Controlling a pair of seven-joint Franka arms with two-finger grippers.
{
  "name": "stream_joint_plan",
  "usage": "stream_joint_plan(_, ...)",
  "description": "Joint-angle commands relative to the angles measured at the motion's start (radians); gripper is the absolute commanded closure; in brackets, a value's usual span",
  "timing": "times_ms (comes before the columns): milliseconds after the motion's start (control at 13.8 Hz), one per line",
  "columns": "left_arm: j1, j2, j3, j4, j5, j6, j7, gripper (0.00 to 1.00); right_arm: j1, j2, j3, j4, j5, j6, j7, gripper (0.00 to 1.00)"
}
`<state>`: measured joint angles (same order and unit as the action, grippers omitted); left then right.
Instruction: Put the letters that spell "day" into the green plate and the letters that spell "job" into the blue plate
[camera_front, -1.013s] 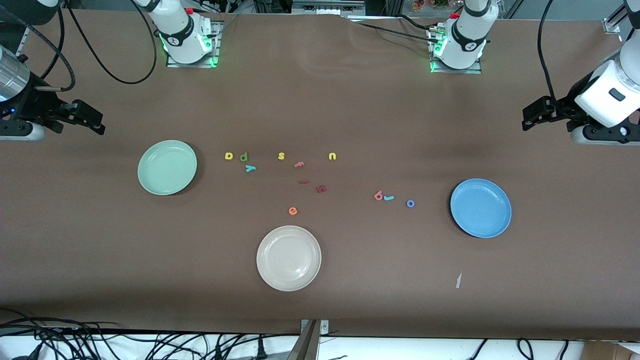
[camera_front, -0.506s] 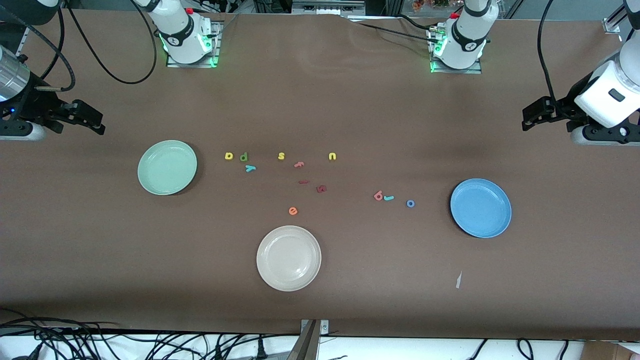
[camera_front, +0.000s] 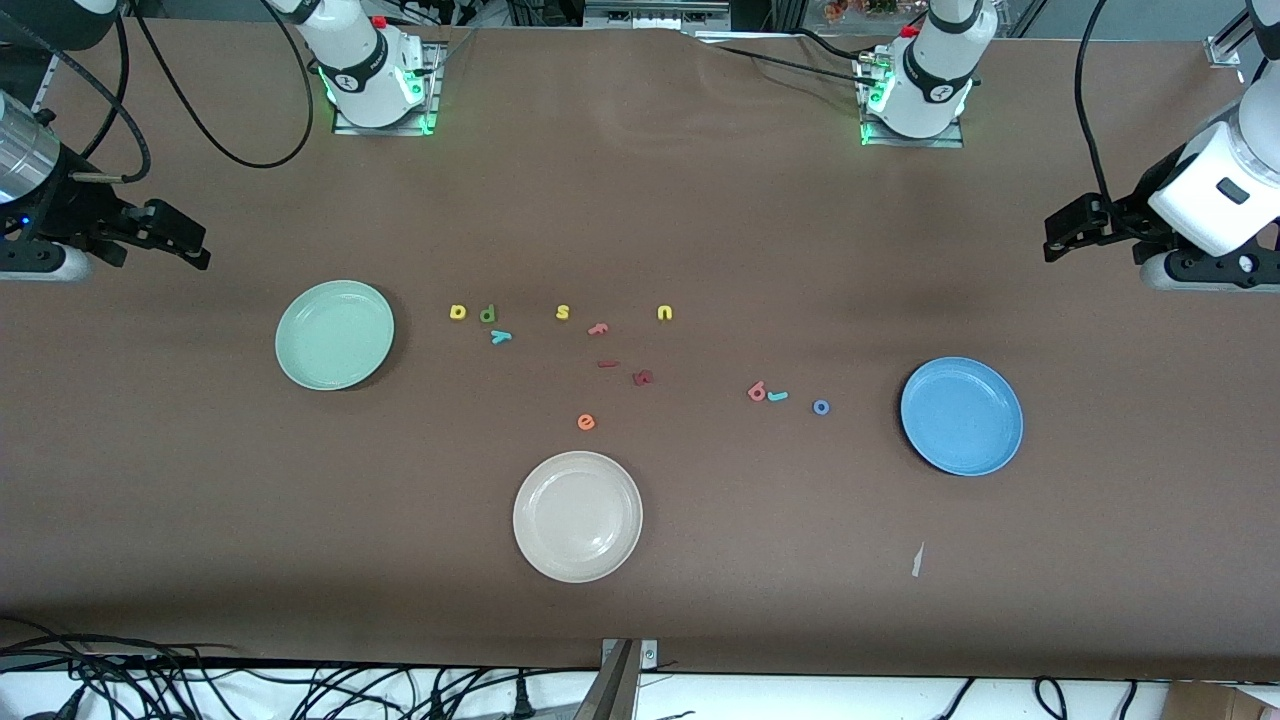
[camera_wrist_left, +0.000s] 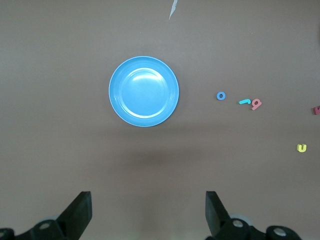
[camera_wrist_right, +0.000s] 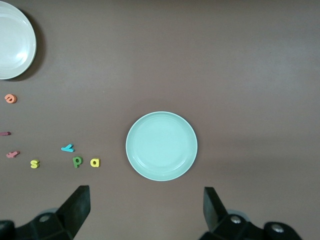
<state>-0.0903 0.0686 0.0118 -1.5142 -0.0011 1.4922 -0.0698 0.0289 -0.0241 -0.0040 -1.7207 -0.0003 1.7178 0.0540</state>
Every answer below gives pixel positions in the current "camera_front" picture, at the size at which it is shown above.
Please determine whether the beige plate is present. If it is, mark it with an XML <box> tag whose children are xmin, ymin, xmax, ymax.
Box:
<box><xmin>512</xmin><ymin>450</ymin><xmax>644</xmax><ymax>585</ymax></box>

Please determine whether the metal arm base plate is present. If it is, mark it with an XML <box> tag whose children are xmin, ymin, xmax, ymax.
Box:
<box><xmin>860</xmin><ymin>50</ymin><xmax>966</xmax><ymax>149</ymax></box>
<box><xmin>333</xmin><ymin>40</ymin><xmax>446</xmax><ymax>137</ymax></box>

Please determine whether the long black table cable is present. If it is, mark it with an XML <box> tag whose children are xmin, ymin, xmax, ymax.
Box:
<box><xmin>700</xmin><ymin>38</ymin><xmax>886</xmax><ymax>91</ymax></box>

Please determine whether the tangled black cable bundle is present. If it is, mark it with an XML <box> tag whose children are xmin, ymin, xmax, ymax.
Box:
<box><xmin>0</xmin><ymin>618</ymin><xmax>601</xmax><ymax>720</ymax></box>

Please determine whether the small metal table bracket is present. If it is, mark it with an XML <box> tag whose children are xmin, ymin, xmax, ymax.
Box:
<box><xmin>600</xmin><ymin>638</ymin><xmax>659</xmax><ymax>673</ymax></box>

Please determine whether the blue plate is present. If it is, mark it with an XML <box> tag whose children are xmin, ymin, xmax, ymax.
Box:
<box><xmin>899</xmin><ymin>356</ymin><xmax>1025</xmax><ymax>478</ymax></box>

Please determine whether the brown table cover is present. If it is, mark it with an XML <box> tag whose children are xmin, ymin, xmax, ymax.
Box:
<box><xmin>0</xmin><ymin>18</ymin><xmax>1280</xmax><ymax>681</ymax></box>

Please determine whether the aluminium frame rail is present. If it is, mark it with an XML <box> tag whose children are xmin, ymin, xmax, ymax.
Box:
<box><xmin>30</xmin><ymin>55</ymin><xmax>61</xmax><ymax>116</ymax></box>
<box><xmin>1205</xmin><ymin>0</ymin><xmax>1265</xmax><ymax>69</ymax></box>

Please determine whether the grey metal frame unit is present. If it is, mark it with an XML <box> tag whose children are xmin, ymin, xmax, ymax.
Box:
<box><xmin>583</xmin><ymin>0</ymin><xmax>733</xmax><ymax>31</ymax></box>

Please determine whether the brown cardboard box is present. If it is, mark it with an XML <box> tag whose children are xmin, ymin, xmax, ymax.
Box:
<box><xmin>1163</xmin><ymin>680</ymin><xmax>1280</xmax><ymax>720</ymax></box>

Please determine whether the grey metal profile leg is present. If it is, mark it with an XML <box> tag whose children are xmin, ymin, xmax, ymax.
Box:
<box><xmin>573</xmin><ymin>640</ymin><xmax>641</xmax><ymax>720</ymax></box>

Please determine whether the green plate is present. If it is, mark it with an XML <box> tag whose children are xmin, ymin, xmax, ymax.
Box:
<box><xmin>274</xmin><ymin>279</ymin><xmax>396</xmax><ymax>392</ymax></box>

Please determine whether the short black table cable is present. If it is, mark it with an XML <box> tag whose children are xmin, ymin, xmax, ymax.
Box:
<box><xmin>790</xmin><ymin>28</ymin><xmax>871</xmax><ymax>63</ymax></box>

